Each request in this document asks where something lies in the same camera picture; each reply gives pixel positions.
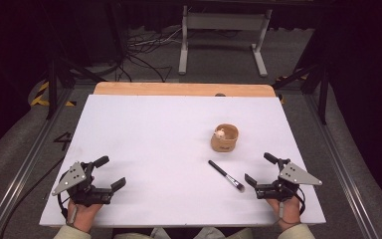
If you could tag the black makeup brush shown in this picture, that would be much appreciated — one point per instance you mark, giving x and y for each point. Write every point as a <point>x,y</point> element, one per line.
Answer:
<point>227,176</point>

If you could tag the person's left hand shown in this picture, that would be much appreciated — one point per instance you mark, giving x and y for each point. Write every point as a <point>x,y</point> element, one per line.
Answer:
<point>84,214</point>

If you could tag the black floor tape mark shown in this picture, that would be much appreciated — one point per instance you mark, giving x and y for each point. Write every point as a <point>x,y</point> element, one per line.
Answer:
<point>63,141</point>

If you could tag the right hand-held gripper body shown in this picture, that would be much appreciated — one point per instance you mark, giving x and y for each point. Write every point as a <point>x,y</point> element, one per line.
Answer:
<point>283,189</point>

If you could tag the aluminium floor rail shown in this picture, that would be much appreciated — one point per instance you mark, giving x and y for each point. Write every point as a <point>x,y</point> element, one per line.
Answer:
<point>344,172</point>
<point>23,169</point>

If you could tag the wooden board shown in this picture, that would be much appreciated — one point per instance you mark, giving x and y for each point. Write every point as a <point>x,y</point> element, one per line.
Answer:
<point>179,89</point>

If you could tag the person's right hand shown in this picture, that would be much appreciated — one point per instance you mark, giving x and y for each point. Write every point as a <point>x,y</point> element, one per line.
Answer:
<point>288,212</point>

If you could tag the yellow black floor tape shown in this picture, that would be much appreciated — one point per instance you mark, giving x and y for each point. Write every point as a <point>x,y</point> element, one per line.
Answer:
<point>39,96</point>

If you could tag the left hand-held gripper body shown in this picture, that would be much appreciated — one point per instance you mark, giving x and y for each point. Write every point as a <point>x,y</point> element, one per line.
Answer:
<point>79,186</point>

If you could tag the white metal stand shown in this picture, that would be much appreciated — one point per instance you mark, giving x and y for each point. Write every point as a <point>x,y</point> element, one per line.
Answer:
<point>224,21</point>

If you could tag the person's light clothing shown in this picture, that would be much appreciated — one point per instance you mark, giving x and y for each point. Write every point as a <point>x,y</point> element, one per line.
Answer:
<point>212,233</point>

